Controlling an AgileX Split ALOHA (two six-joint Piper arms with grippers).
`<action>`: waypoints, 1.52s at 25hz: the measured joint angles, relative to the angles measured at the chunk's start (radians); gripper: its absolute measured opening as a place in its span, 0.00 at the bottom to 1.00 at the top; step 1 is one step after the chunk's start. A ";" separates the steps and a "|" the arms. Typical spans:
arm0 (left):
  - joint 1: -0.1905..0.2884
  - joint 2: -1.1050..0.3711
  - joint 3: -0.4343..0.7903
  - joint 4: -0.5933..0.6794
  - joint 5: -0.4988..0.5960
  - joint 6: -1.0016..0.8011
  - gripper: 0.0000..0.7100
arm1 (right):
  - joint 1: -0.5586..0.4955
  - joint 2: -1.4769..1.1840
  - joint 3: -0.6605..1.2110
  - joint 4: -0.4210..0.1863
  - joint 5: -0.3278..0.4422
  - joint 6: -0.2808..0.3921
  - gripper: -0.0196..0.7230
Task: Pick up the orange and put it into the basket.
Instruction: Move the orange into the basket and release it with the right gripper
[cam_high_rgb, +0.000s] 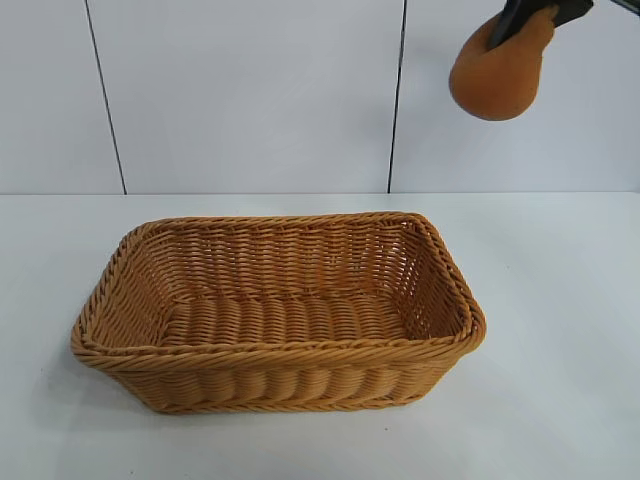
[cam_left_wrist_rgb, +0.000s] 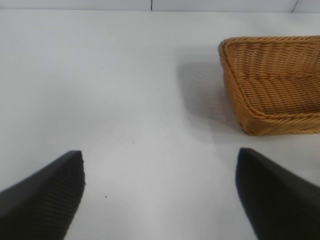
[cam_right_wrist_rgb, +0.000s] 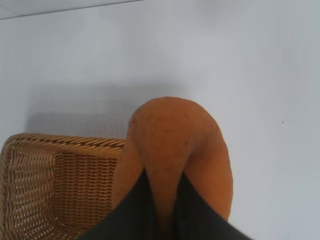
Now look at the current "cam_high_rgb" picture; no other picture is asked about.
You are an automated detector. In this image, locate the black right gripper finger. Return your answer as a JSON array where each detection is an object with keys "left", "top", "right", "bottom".
[
  {"left": 486, "top": 0, "right": 524, "bottom": 52},
  {"left": 544, "top": 0, "right": 597, "bottom": 27}
]

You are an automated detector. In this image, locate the bumpy orange fruit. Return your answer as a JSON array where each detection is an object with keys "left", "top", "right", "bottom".
[{"left": 448, "top": 7, "right": 557, "bottom": 122}]

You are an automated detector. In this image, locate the brown woven wicker basket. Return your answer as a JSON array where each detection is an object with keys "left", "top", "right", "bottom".
[{"left": 69, "top": 210, "right": 489, "bottom": 415}]

